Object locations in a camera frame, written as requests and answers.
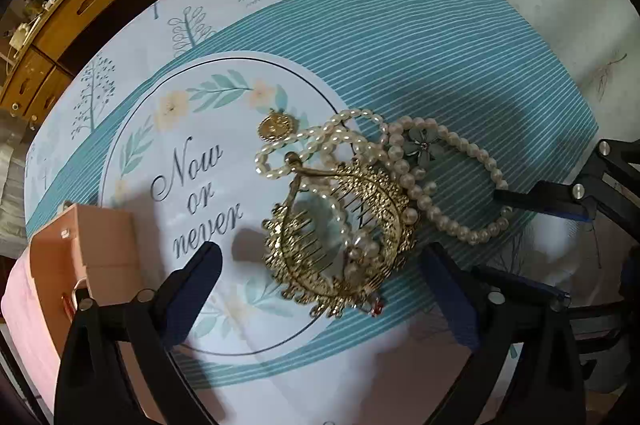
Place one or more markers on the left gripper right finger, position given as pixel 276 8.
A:
pixel 488 311

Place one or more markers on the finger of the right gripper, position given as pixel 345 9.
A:
pixel 611 177
pixel 551 199

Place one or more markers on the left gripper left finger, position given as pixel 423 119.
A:
pixel 94 385

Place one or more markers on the teal flower hair clip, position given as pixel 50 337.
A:
pixel 422 146

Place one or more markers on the gold hair comb crown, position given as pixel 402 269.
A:
pixel 306 261

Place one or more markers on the long pearl necklace gold pendant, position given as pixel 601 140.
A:
pixel 356 165

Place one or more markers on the pink jewelry box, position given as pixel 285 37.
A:
pixel 84 243

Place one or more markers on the pink blanket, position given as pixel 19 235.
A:
pixel 30 335

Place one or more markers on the teal white printed tablecloth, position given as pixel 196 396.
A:
pixel 184 119

